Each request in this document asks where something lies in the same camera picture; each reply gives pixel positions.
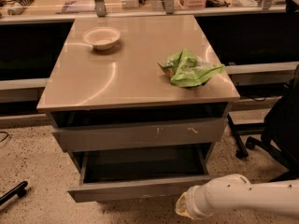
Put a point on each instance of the white gripper with foam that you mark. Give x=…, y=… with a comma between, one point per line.
x=192, y=202

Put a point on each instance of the grey drawer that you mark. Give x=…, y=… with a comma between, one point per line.
x=145, y=172
x=132, y=135

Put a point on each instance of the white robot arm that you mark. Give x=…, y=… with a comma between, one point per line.
x=235, y=192

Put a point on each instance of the grey top drawer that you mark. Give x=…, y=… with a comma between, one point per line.
x=132, y=135

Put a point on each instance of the grey metal drawer cabinet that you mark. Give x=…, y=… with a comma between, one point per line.
x=125, y=84

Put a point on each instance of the black floor stand leg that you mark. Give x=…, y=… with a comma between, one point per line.
x=238, y=130

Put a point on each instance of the black office chair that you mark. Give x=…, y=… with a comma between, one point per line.
x=280, y=136

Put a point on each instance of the green crumpled chip bag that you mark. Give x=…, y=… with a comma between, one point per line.
x=187, y=70

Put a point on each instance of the black chair leg left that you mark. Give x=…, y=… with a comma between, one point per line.
x=19, y=190

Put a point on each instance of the white paper bowl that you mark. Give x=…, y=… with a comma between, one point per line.
x=102, y=38

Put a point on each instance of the purple booklet on desk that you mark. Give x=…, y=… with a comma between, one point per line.
x=77, y=7

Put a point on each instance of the black coiled tool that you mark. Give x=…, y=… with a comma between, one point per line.
x=18, y=7

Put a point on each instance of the grey metal upright post left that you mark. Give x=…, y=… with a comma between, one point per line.
x=100, y=8

